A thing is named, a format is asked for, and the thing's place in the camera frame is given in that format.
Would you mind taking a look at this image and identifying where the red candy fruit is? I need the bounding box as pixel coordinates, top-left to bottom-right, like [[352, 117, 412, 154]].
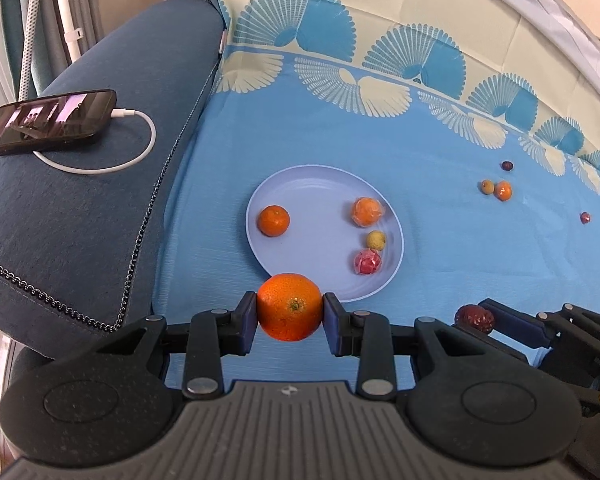
[[353, 248, 382, 275]]

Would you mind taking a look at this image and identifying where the yellow longan fruit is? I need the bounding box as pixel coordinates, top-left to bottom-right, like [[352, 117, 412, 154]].
[[480, 180, 495, 195], [366, 230, 387, 252]]

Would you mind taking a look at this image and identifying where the orange mandarin small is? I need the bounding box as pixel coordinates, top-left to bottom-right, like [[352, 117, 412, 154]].
[[493, 181, 513, 202]]

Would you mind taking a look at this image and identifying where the light purple round plate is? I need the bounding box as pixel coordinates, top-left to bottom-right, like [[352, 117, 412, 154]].
[[245, 165, 404, 302]]

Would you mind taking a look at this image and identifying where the blue sofa armrest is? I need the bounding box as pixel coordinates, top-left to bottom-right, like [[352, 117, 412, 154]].
[[0, 0, 224, 359]]

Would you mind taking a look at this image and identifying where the black smartphone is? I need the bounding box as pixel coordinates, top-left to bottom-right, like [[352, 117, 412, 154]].
[[0, 90, 117, 157]]

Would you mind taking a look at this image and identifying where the white charging cable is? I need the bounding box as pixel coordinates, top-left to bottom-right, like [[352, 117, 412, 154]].
[[32, 106, 158, 177]]

